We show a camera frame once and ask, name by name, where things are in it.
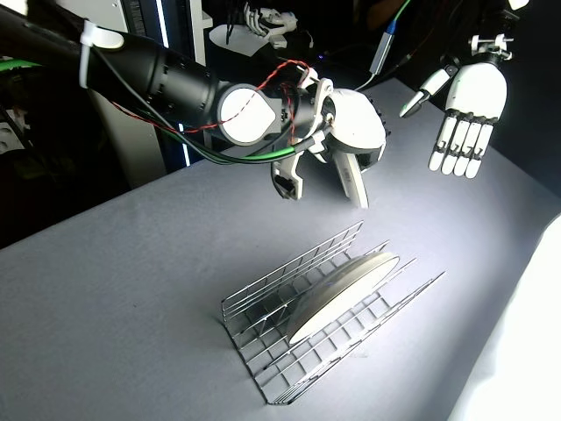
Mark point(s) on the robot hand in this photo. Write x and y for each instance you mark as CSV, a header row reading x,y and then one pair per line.
x,y
355,118
480,92

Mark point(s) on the white round plate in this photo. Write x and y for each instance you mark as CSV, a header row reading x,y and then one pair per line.
x,y
350,180
342,302

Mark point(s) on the black device with blue light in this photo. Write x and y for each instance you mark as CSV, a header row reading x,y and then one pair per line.
x,y
307,50

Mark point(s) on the spare white robot hand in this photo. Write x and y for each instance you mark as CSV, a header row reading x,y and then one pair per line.
x,y
274,19

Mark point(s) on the white round stand base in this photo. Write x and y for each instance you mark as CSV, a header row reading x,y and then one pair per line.
x,y
236,41

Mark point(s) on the grey tablecloth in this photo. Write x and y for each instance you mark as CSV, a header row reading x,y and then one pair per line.
x,y
109,329

